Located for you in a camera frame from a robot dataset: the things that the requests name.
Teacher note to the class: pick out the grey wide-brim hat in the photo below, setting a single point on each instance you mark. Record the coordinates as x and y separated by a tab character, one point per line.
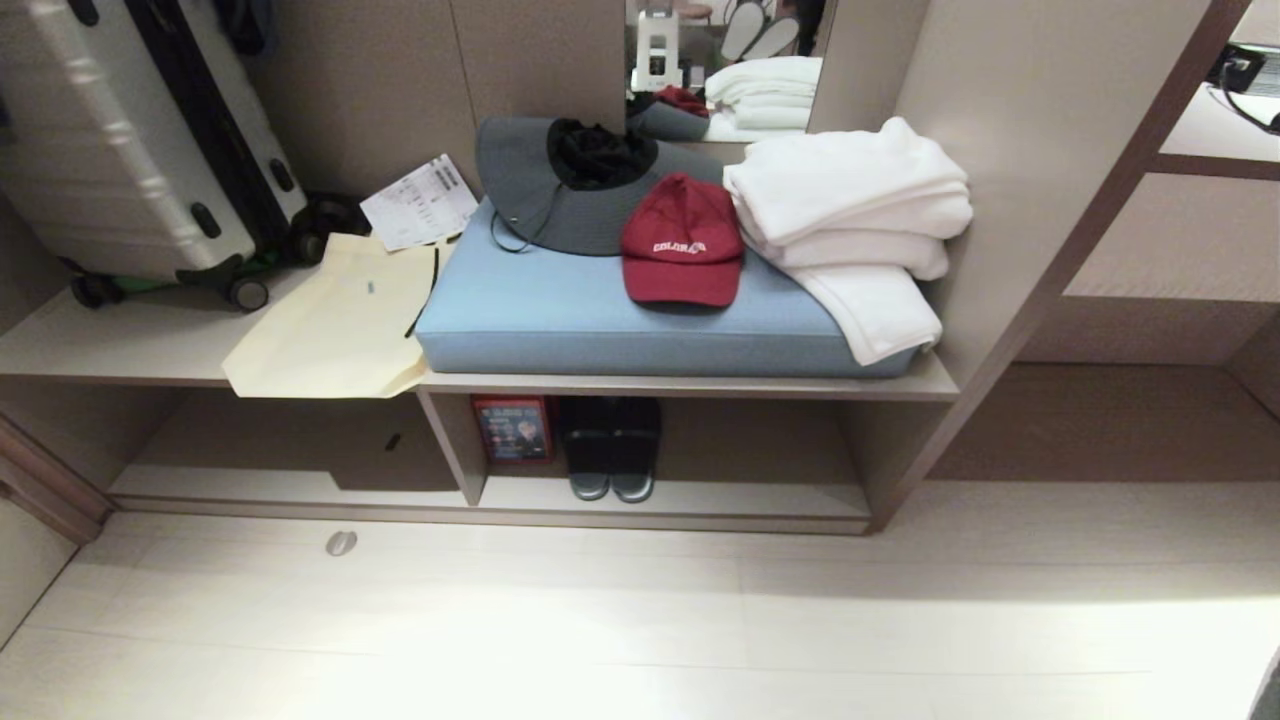
560	205

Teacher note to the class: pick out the red magazine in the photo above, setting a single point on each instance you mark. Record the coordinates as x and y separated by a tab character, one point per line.
513	428

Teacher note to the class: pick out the silver hard-shell suitcase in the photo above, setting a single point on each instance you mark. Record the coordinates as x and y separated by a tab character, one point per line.
120	130

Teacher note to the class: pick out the white paper sheet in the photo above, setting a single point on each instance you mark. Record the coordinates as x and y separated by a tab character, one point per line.
420	203

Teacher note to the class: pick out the wooden side shelf unit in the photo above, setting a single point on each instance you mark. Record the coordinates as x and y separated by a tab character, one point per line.
1150	250

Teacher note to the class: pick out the red baseball cap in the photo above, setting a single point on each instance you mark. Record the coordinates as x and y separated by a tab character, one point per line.
683	245

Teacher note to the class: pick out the round metal door stop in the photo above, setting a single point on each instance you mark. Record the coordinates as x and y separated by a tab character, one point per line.
341	543

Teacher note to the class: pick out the black slipper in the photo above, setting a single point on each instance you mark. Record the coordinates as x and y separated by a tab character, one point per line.
634	447
588	445

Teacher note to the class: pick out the wooden shoe shelf bench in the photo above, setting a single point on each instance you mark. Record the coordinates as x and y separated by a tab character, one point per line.
700	440

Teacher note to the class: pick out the blue seat cushion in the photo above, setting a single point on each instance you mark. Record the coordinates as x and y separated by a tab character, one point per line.
600	315

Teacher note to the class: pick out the cream paper bag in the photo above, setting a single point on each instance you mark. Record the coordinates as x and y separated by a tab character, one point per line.
335	320

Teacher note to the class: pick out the folded white towel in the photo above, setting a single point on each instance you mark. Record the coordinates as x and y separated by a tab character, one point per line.
850	175
870	295

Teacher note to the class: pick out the wall mirror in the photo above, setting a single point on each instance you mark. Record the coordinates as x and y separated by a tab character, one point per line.
725	70

